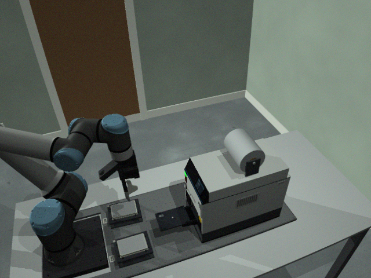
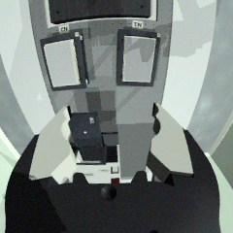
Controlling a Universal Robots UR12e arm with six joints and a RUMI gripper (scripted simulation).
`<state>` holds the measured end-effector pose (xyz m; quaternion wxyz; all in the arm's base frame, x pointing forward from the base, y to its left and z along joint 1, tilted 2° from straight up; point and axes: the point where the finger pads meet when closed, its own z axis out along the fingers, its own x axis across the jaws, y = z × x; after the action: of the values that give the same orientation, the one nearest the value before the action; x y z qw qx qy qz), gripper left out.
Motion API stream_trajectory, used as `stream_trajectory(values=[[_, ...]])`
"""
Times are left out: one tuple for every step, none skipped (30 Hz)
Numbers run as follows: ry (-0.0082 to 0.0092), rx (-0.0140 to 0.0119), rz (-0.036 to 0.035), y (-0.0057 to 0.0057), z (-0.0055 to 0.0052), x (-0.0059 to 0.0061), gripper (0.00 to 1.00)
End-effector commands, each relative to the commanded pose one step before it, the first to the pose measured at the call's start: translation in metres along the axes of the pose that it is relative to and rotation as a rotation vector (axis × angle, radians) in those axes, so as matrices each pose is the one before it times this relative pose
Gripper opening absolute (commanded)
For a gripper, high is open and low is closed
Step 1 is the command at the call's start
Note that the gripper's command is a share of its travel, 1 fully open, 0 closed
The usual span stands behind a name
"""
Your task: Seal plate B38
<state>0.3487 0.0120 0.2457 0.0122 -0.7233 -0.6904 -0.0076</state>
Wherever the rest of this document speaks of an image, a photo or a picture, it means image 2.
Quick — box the white label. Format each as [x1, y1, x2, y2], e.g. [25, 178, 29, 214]
[59, 24, 69, 34]
[132, 20, 143, 29]

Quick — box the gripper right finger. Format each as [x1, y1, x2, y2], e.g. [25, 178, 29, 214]
[147, 103, 221, 233]

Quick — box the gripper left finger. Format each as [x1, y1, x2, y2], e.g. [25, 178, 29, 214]
[5, 106, 77, 233]

